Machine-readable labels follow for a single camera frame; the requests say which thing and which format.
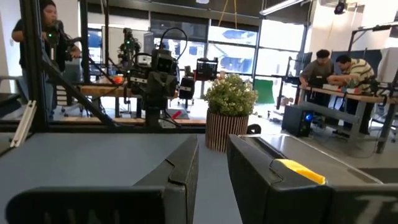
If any dark chair with white armrest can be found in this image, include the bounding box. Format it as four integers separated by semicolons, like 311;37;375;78
0;76;22;119

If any black ceiling spotlight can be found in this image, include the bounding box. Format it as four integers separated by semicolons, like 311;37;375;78
334;0;348;15

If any person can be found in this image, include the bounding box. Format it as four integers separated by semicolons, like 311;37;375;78
299;49;335;88
328;54;376;91
11;0;82;122

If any wooden table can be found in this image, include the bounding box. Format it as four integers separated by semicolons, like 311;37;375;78
76;82;147;119

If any black aluminium table frame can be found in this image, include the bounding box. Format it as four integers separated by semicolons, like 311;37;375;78
0;0;208;134

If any black caster wheel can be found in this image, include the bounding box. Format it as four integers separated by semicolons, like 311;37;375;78
247;123;262;135

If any black office chair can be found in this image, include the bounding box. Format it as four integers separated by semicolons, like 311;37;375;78
178;76;196;110

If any artificial plant in striped pot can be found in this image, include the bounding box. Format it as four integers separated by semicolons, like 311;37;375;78
203;73;259;153

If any black monitor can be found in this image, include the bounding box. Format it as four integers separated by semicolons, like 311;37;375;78
195;57;219;82

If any green board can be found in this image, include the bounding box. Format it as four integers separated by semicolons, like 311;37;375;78
253;78;276;105

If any white aluminium bar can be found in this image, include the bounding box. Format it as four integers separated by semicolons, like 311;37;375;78
9;99;37;148

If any black computer case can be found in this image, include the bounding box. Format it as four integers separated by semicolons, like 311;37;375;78
281;105;315;138

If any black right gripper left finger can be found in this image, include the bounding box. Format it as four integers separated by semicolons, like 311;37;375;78
5;133;200;224

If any ceiling light bar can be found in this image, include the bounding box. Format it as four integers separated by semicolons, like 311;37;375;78
259;0;305;16

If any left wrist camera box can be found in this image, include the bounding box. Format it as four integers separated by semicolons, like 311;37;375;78
151;49;177;75

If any wooden desk with grey frame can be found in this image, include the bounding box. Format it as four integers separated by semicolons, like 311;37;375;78
297;85;398;155

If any clear plastic basket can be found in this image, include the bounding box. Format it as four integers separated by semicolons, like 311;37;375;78
241;133;398;185

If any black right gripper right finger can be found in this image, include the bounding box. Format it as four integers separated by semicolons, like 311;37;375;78
226;133;398;224

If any black desk stand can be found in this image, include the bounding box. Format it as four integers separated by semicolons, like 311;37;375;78
272;55;301;110

